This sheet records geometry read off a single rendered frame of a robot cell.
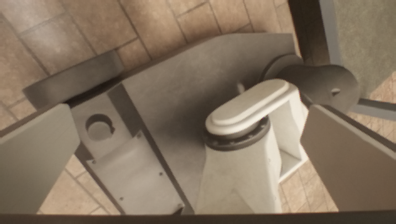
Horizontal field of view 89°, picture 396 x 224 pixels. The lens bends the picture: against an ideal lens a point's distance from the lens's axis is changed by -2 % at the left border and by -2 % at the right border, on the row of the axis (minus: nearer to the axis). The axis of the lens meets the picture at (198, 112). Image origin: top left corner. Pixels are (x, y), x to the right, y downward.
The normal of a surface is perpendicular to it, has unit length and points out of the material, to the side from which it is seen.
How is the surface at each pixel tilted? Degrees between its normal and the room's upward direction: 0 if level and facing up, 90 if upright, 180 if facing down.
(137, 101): 0
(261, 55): 0
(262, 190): 90
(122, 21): 0
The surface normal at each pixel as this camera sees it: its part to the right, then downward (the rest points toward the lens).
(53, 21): 0.42, 0.22
